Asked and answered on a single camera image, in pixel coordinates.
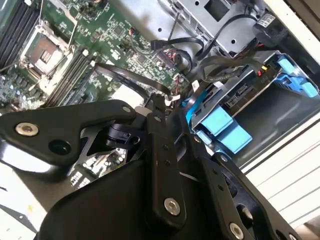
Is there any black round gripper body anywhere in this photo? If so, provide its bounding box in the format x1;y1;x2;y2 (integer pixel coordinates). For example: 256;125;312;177
37;158;227;240

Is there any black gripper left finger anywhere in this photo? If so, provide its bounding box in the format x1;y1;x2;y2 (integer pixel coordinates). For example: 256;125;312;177
0;95;187;231

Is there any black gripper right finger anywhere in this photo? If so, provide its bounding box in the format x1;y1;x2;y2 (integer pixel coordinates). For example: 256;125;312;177
167;110;301;240

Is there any black sleeved power wire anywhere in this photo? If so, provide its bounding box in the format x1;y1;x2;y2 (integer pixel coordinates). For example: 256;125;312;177
196;55;275;85

